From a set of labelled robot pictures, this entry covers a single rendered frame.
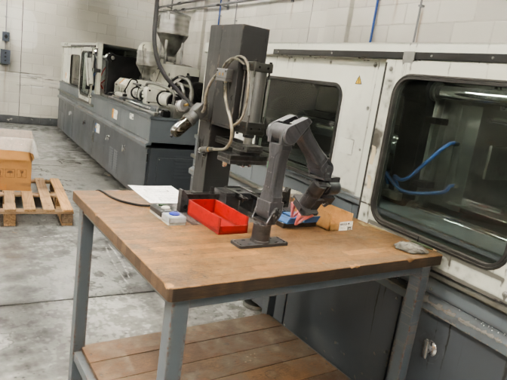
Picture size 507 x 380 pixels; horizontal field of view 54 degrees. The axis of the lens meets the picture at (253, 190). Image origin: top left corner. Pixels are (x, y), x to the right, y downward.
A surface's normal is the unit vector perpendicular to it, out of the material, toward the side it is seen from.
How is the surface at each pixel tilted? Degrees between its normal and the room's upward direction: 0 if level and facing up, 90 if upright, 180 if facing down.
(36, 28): 90
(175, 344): 90
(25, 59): 90
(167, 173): 90
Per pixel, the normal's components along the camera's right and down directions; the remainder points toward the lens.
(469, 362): -0.86, -0.01
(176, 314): 0.54, 0.25
